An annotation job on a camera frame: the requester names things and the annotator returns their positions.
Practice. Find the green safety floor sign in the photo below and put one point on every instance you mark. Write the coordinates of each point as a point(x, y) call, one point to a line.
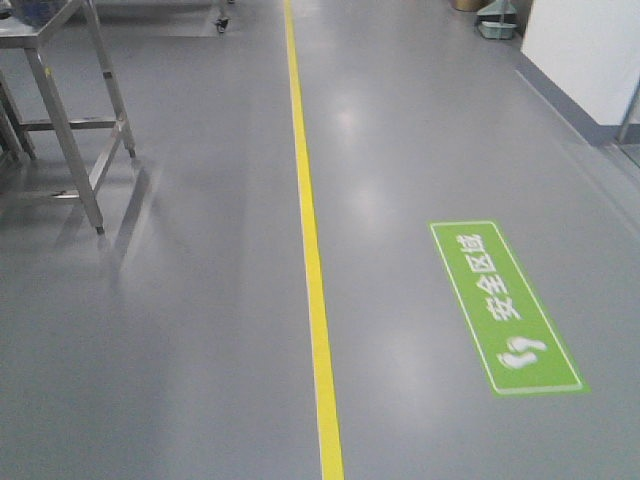
point(519, 346)

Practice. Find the stainless steel table stand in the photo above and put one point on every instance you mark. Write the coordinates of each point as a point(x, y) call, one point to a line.
point(15, 132)

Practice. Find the teal mop bucket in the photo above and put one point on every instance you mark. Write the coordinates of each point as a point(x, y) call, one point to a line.
point(497, 20)

